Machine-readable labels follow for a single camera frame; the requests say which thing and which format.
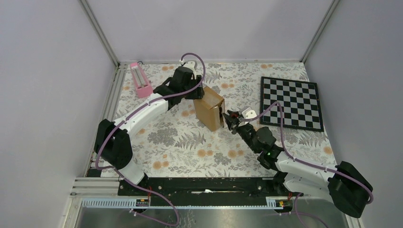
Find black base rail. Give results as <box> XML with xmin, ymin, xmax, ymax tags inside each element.
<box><xmin>117</xmin><ymin>177</ymin><xmax>298</xmax><ymax>201</ymax></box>

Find black white checkerboard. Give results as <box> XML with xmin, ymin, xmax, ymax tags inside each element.
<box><xmin>260</xmin><ymin>76</ymin><xmax>324</xmax><ymax>132</ymax></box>

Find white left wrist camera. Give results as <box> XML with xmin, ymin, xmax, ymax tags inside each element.
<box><xmin>180</xmin><ymin>60</ymin><xmax>198</xmax><ymax>75</ymax></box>

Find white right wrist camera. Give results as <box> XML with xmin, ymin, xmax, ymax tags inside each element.
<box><xmin>240</xmin><ymin>106</ymin><xmax>258</xmax><ymax>122</ymax></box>

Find brown cardboard express box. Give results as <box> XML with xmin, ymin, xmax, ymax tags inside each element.
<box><xmin>193</xmin><ymin>86</ymin><xmax>225</xmax><ymax>132</ymax></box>

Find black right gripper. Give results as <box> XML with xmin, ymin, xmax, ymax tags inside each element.
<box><xmin>222</xmin><ymin>110</ymin><xmax>259</xmax><ymax>153</ymax></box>

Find grey slotted cable duct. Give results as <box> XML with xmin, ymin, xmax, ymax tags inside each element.
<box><xmin>82</xmin><ymin>195</ymin><xmax>287</xmax><ymax>209</ymax></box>

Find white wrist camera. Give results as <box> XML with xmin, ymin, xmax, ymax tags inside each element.
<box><xmin>240</xmin><ymin>106</ymin><xmax>258</xmax><ymax>122</ymax></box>
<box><xmin>180</xmin><ymin>60</ymin><xmax>198</xmax><ymax>75</ymax></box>

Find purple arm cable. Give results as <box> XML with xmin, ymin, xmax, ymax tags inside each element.
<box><xmin>95</xmin><ymin>53</ymin><xmax>207</xmax><ymax>227</ymax></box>
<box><xmin>240</xmin><ymin>101</ymin><xmax>374</xmax><ymax>228</ymax></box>

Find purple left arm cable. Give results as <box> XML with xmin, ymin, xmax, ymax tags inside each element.
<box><xmin>95</xmin><ymin>53</ymin><xmax>207</xmax><ymax>227</ymax></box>

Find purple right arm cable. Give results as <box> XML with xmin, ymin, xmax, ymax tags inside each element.
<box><xmin>240</xmin><ymin>101</ymin><xmax>374</xmax><ymax>228</ymax></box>

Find pink metronome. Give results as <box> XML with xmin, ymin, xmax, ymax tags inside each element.
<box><xmin>129</xmin><ymin>63</ymin><xmax>153</xmax><ymax>98</ymax></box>

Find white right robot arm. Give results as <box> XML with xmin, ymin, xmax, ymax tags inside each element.
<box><xmin>222</xmin><ymin>109</ymin><xmax>373</xmax><ymax>218</ymax></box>

